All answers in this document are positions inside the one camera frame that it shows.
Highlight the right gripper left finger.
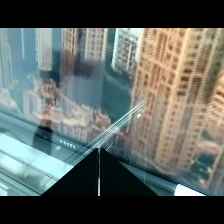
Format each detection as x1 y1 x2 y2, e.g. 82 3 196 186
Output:
41 147 100 197

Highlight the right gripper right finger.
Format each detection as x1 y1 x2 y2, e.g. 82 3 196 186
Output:
99 147 158 197

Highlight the silver frame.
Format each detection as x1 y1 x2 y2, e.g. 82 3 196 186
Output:
0 131 75 197

